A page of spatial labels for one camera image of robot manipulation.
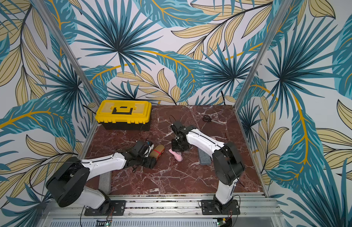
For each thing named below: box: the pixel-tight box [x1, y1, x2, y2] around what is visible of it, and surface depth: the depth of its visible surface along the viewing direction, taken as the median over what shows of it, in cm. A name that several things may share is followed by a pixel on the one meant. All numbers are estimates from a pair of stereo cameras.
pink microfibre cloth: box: [168, 148, 183, 162], surface depth 83 cm
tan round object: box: [149, 144, 165, 161], surface depth 93 cm
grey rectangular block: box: [197, 147, 212, 166], surface depth 90 cm
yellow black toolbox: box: [95, 99, 152, 131], surface depth 95 cm
